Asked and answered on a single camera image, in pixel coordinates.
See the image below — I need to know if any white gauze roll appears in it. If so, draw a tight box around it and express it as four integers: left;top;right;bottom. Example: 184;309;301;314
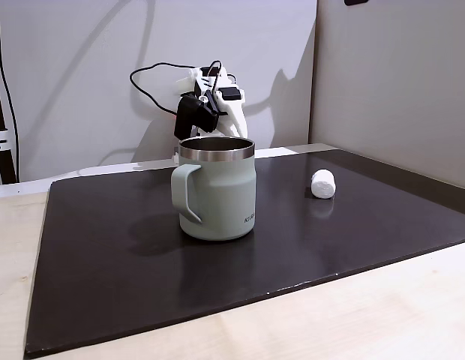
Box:
310;169;337;200

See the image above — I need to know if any sage green steel mug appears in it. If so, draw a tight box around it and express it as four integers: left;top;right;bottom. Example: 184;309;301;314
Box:
169;136;257;242

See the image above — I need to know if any black table mat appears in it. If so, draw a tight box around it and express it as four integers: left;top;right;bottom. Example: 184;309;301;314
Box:
23;148;465;356

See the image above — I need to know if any black camera box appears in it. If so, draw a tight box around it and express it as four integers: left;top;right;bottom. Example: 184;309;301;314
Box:
173;94;219;140

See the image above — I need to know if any thin black camera cable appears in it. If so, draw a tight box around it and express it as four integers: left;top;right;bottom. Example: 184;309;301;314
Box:
128;59;224;118

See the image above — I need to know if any black stand with white bracket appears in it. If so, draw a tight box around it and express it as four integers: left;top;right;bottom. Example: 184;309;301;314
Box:
0;55;18;185

